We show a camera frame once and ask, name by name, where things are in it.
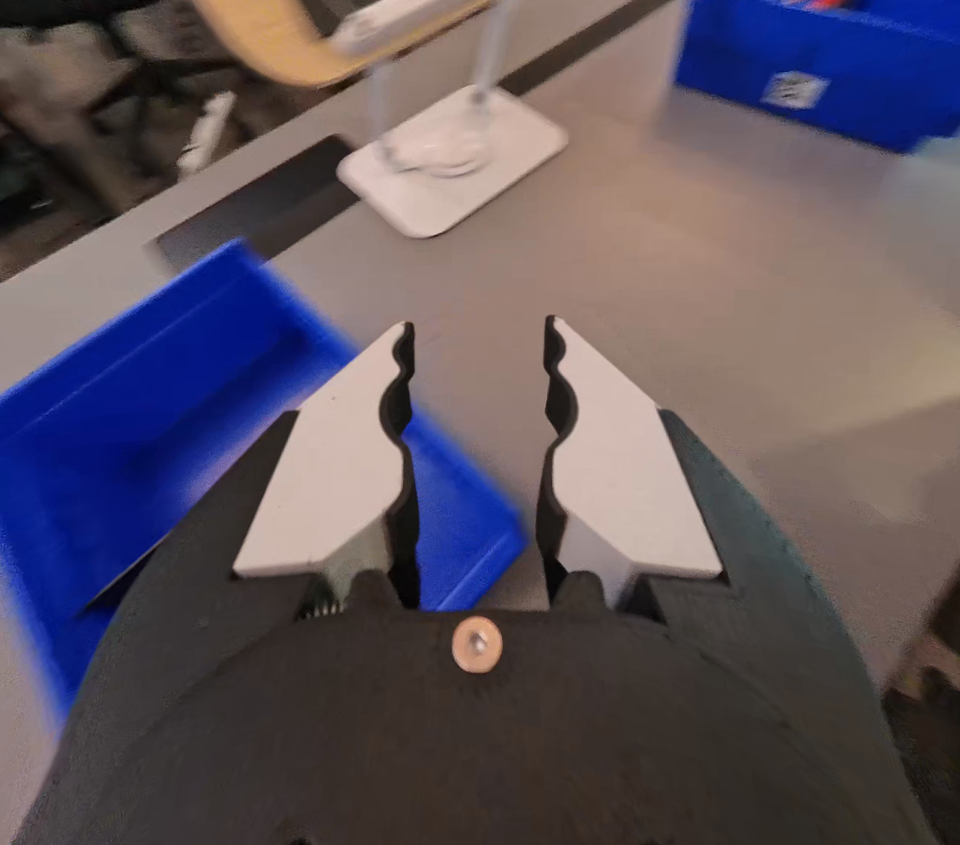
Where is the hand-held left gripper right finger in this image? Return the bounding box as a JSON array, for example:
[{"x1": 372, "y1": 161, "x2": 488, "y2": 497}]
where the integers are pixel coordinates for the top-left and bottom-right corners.
[{"x1": 534, "y1": 314, "x2": 726, "y2": 610}]

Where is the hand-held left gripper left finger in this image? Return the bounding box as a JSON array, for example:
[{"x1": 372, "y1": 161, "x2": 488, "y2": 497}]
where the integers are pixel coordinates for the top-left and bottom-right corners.
[{"x1": 231, "y1": 321, "x2": 423, "y2": 611}]

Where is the blue bin with black divider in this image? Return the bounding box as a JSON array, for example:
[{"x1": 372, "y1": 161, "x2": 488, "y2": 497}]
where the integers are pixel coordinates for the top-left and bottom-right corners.
[{"x1": 0, "y1": 237, "x2": 528, "y2": 737}]

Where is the blue bin with cables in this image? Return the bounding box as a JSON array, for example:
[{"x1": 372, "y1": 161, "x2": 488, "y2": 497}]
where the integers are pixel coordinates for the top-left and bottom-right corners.
[{"x1": 673, "y1": 0, "x2": 960, "y2": 155}]

